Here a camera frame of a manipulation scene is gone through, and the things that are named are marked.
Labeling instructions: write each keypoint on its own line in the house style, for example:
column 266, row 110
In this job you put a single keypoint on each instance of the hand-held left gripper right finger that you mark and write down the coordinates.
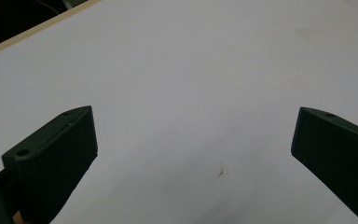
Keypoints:
column 338, row 155

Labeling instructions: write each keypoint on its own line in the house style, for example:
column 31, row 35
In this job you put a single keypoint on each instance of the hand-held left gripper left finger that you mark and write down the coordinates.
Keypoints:
column 52, row 158

